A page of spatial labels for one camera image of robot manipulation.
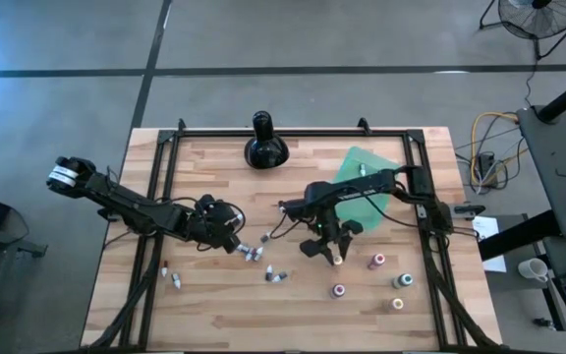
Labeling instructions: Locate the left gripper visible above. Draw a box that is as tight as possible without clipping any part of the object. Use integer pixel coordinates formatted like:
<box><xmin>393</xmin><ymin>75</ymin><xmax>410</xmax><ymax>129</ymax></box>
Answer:
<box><xmin>186</xmin><ymin>194</ymin><xmax>244</xmax><ymax>255</ymax></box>

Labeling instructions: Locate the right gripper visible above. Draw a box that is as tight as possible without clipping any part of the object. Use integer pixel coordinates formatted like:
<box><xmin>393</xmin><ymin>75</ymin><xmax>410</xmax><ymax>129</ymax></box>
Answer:
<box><xmin>299</xmin><ymin>205</ymin><xmax>365</xmax><ymax>266</ymax></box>

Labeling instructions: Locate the green plastic sheet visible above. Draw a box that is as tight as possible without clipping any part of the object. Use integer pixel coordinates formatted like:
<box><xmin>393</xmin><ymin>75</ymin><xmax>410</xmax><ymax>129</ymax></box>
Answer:
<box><xmin>331</xmin><ymin>146</ymin><xmax>405</xmax><ymax>233</ymax></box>

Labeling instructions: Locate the large green Chefmaster bottle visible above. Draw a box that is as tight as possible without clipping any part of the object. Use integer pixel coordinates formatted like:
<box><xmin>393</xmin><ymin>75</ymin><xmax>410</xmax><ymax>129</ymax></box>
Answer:
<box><xmin>392</xmin><ymin>272</ymin><xmax>415</xmax><ymax>290</ymax></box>

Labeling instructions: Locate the black vase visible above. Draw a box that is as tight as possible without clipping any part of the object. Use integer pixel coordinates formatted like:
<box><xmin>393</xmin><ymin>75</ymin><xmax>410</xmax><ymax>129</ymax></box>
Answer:
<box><xmin>243</xmin><ymin>110</ymin><xmax>291</xmax><ymax>171</ymax></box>

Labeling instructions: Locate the white paper sheet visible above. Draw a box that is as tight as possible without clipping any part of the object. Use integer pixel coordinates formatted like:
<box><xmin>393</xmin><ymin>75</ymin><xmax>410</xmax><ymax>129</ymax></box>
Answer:
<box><xmin>471</xmin><ymin>214</ymin><xmax>509</xmax><ymax>274</ymax></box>

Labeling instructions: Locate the black power strip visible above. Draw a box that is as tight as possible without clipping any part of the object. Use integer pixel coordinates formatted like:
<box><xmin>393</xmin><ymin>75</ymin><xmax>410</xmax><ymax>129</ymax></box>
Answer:
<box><xmin>478</xmin><ymin>150</ymin><xmax>499</xmax><ymax>182</ymax></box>

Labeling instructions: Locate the white mug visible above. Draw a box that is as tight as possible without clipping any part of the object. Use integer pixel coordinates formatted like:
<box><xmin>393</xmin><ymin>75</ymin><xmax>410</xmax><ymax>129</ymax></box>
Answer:
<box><xmin>517</xmin><ymin>257</ymin><xmax>552</xmax><ymax>285</ymax></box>

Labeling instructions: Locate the black equipment stand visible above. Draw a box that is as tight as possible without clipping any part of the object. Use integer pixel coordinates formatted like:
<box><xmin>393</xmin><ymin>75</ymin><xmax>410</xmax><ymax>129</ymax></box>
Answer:
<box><xmin>0</xmin><ymin>220</ymin><xmax>49</xmax><ymax>260</ymax></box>

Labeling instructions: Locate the grey side table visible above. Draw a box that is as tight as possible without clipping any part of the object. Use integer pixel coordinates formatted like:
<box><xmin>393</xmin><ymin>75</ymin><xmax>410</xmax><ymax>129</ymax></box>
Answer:
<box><xmin>515</xmin><ymin>103</ymin><xmax>566</xmax><ymax>241</ymax></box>

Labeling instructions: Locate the black floor fan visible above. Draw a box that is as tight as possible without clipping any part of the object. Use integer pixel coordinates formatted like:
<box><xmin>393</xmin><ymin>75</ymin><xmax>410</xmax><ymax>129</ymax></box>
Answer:
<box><xmin>478</xmin><ymin>0</ymin><xmax>566</xmax><ymax>61</ymax></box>

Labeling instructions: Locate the black aluminium table frame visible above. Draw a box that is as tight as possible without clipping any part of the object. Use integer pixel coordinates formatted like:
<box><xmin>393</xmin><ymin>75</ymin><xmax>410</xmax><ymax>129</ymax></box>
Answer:
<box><xmin>85</xmin><ymin>117</ymin><xmax>503</xmax><ymax>351</ymax></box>

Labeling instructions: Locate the yellow cable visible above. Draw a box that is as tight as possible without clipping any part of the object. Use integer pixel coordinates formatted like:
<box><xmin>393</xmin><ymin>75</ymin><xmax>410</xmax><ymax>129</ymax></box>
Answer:
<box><xmin>469</xmin><ymin>111</ymin><xmax>530</xmax><ymax>188</ymax></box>

